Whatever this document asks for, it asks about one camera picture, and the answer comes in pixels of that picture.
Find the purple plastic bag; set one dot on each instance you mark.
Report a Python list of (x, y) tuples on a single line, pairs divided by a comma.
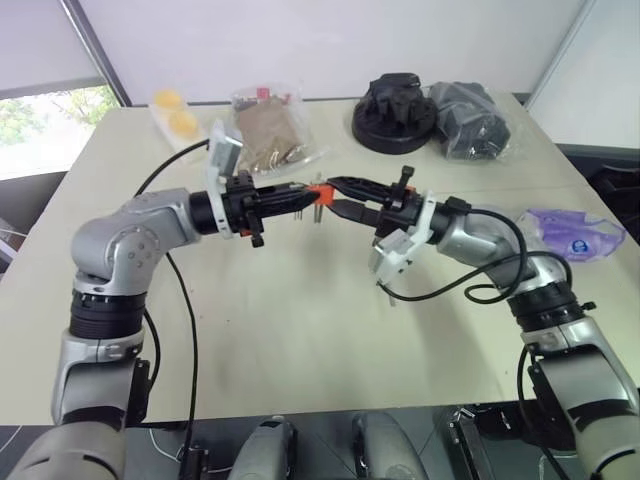
[(565, 230)]

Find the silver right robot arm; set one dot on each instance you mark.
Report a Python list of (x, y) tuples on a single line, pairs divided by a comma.
[(475, 240)]

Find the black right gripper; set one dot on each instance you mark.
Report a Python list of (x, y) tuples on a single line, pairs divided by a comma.
[(400, 210)]

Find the clear bag with brown contents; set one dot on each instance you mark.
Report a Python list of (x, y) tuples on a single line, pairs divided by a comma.
[(267, 127)]

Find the dark window frame post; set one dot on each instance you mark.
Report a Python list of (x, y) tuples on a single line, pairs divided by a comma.
[(100, 50)]

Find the yellow items in plastic bag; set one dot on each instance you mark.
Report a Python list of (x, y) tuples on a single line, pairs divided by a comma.
[(175, 122)]

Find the black round moulded stand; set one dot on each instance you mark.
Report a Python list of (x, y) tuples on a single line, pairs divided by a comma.
[(390, 120)]

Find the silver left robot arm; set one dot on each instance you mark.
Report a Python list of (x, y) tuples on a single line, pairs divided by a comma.
[(135, 225)]

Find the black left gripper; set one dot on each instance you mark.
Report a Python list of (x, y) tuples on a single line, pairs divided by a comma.
[(240, 202)]

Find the black items in clear bag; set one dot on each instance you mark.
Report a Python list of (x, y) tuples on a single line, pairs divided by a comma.
[(470, 120)]

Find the white roller blind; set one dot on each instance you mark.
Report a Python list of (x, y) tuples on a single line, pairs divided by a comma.
[(40, 40)]

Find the small black connector block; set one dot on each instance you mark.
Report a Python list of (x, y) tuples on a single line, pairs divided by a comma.
[(192, 461)]

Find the orange hex key holder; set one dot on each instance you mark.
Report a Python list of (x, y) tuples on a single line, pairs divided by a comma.
[(322, 194)]

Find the dark grey rounded shape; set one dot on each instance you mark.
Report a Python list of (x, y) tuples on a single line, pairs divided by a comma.
[(385, 445), (265, 447)]

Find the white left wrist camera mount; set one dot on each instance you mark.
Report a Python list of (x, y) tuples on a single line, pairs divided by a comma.
[(223, 150)]

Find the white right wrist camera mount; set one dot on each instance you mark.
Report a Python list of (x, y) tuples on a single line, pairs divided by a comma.
[(395, 255)]

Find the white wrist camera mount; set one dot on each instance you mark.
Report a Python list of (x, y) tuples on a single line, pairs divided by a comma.
[(223, 150), (395, 255)]

